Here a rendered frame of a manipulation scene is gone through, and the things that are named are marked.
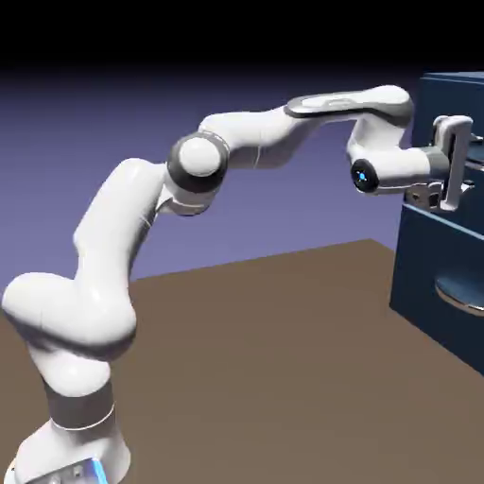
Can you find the blue drawer front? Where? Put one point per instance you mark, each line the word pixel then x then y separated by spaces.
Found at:
pixel 427 102
pixel 419 257

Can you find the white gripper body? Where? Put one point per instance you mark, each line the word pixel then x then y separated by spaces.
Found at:
pixel 452 162

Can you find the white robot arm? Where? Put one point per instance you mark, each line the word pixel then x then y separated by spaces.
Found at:
pixel 102 264

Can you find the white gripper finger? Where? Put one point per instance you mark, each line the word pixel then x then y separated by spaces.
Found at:
pixel 467 186
pixel 475 137

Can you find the blue cabinet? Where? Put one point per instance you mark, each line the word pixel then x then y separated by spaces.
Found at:
pixel 472 76

